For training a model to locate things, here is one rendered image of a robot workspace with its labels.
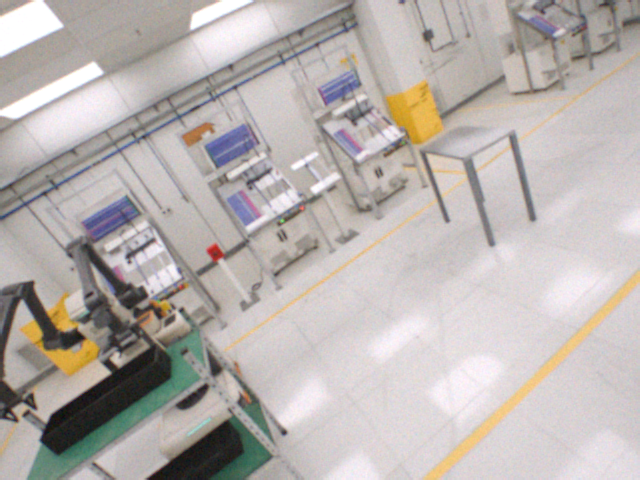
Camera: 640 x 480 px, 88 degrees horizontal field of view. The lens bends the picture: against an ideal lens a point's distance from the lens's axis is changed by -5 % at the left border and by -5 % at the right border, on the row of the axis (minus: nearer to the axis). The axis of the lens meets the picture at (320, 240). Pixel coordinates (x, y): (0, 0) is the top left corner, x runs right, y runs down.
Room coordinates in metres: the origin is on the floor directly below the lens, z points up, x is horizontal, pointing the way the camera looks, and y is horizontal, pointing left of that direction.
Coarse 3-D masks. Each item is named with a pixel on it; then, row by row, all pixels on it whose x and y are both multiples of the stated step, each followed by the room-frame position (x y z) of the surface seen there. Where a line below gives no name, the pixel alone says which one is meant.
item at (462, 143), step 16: (464, 128) 2.86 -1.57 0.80; (480, 128) 2.66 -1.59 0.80; (496, 128) 2.49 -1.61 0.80; (432, 144) 2.90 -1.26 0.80; (448, 144) 2.70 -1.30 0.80; (464, 144) 2.52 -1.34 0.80; (480, 144) 2.36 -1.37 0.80; (512, 144) 2.32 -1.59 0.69; (464, 160) 2.29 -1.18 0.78; (432, 176) 2.95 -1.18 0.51; (480, 192) 2.96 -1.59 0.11; (528, 192) 2.30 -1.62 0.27; (480, 208) 2.29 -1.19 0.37; (528, 208) 2.32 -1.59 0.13
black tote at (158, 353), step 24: (144, 360) 1.48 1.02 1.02; (168, 360) 1.45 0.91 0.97; (96, 384) 1.42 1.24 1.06; (120, 384) 1.44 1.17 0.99; (144, 384) 1.31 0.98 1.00; (72, 408) 1.39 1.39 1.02; (96, 408) 1.27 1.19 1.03; (120, 408) 1.28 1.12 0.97; (48, 432) 1.27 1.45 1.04; (72, 432) 1.23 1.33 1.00
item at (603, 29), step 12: (576, 0) 5.44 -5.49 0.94; (612, 0) 4.97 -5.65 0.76; (588, 12) 5.60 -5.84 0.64; (600, 12) 5.28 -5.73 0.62; (612, 12) 4.96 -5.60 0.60; (588, 24) 5.36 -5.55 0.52; (600, 24) 5.26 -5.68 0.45; (612, 24) 5.34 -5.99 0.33; (576, 36) 5.57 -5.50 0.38; (600, 36) 5.18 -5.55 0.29; (612, 36) 5.33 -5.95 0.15; (576, 48) 5.61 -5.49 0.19; (600, 48) 5.24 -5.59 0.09
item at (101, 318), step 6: (102, 294) 1.45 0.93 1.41; (108, 300) 1.47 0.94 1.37; (102, 306) 1.42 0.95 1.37; (90, 312) 1.43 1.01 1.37; (96, 312) 1.38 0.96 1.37; (102, 312) 1.39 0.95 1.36; (96, 318) 1.36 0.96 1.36; (102, 318) 1.36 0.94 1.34; (108, 318) 1.37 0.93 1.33; (96, 324) 1.35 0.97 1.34; (102, 324) 1.35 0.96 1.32
